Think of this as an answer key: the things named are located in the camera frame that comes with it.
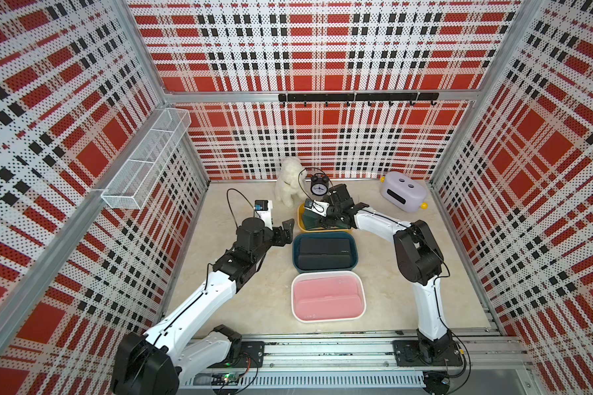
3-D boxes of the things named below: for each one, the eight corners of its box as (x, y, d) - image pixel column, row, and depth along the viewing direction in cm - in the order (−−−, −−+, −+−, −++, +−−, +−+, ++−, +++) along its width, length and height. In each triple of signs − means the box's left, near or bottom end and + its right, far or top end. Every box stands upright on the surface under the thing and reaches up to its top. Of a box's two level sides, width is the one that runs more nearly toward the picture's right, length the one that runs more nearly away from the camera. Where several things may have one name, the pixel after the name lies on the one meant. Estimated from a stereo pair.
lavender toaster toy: (386, 213, 110) (391, 199, 102) (379, 185, 121) (383, 171, 113) (422, 213, 110) (430, 199, 102) (412, 185, 121) (418, 171, 113)
